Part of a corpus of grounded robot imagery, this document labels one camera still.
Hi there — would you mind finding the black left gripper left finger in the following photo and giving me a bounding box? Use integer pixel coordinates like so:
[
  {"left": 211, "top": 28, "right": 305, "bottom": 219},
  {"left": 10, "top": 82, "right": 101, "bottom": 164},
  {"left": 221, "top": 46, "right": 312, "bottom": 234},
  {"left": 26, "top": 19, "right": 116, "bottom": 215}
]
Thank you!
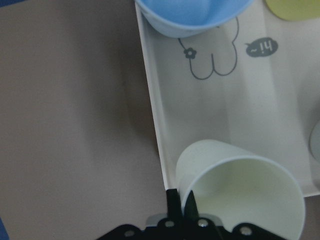
[{"left": 166, "top": 188, "right": 181, "bottom": 220}]

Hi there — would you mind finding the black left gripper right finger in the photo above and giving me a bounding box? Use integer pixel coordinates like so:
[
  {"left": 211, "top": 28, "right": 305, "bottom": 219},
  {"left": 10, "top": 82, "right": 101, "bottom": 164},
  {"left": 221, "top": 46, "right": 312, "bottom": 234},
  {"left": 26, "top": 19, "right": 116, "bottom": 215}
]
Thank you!
[{"left": 184, "top": 190, "right": 199, "bottom": 220}]

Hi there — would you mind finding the white cartoon tray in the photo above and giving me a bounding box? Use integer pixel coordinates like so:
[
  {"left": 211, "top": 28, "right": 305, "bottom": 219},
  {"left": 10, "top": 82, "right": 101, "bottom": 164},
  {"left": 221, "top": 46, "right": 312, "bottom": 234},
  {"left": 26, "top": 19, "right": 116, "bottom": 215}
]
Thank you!
[{"left": 136, "top": 0, "right": 320, "bottom": 197}]

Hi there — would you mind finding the grey round object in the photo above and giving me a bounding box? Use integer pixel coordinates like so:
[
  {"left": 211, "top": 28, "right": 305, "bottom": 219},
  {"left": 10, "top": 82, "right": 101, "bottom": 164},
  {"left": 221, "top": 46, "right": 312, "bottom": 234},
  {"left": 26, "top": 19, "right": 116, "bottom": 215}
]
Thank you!
[{"left": 309, "top": 121, "right": 320, "bottom": 162}]

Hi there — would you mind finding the blue plastic bowl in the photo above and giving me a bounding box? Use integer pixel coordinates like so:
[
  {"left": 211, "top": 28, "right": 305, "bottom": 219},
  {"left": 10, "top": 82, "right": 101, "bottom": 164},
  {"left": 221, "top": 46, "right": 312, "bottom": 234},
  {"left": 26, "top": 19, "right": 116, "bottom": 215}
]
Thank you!
[{"left": 135, "top": 0, "right": 252, "bottom": 38}]

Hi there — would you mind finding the green plastic plate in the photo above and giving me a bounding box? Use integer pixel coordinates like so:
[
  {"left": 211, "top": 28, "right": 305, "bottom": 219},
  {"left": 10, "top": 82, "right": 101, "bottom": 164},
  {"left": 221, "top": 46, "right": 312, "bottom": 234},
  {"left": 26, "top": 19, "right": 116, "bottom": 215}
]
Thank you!
[{"left": 265, "top": 0, "right": 320, "bottom": 21}]

